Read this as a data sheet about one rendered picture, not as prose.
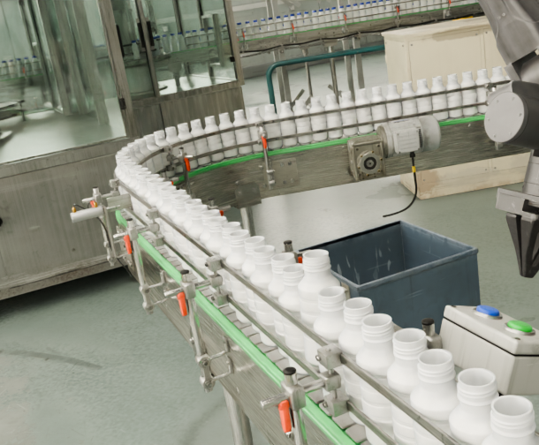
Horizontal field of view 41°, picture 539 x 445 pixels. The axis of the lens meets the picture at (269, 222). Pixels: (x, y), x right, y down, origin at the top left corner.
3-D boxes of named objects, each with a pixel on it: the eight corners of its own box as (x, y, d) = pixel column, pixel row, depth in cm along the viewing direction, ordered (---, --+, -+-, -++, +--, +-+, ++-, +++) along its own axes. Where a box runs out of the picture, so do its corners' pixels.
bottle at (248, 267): (275, 336, 124) (260, 246, 119) (246, 333, 127) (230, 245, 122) (292, 320, 129) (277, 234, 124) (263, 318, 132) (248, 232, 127)
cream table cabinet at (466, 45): (527, 158, 591) (520, 9, 557) (565, 175, 532) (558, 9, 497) (396, 181, 586) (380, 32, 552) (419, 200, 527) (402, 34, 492)
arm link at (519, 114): (590, 46, 85) (531, 79, 93) (522, 24, 80) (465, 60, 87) (611, 139, 82) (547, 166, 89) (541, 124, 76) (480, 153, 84)
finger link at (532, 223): (519, 280, 85) (537, 201, 83) (479, 265, 91) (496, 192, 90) (562, 284, 88) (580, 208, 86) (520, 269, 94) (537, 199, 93)
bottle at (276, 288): (322, 350, 116) (308, 255, 112) (292, 364, 114) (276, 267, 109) (303, 339, 122) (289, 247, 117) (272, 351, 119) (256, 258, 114)
